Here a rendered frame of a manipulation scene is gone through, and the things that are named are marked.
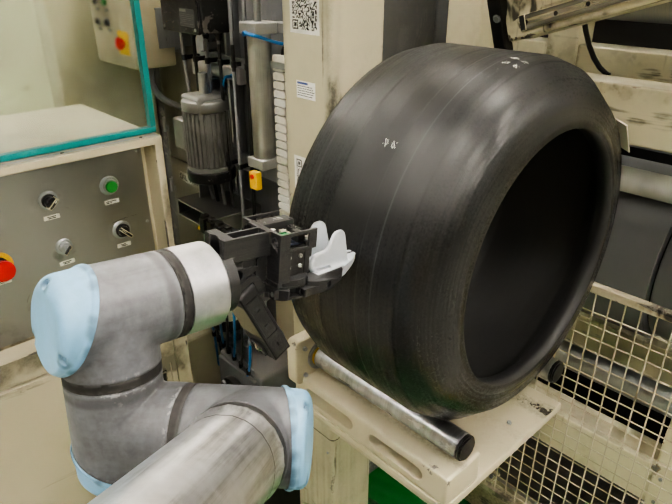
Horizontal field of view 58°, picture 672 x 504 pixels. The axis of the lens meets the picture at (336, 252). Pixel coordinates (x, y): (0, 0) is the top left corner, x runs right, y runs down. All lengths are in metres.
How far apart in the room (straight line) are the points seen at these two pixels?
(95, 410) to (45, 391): 0.78
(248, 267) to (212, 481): 0.30
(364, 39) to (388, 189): 0.39
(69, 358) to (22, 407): 0.82
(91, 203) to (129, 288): 0.75
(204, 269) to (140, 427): 0.15
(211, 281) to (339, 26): 0.56
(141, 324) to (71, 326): 0.06
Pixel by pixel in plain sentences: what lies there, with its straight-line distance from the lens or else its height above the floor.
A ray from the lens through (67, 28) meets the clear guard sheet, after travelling 1.21.
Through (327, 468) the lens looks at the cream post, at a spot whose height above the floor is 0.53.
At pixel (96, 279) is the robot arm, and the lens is 0.56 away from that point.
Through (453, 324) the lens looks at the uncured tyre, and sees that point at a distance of 0.79.
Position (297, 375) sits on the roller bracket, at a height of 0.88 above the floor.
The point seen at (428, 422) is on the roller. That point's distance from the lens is 1.02.
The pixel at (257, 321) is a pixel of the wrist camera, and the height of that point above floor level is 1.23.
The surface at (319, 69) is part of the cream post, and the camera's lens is 1.05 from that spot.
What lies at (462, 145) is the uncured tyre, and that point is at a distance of 0.75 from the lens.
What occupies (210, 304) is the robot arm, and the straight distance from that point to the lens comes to 0.60.
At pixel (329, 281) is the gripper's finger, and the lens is 0.70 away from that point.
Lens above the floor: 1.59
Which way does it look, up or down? 26 degrees down
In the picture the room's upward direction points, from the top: straight up
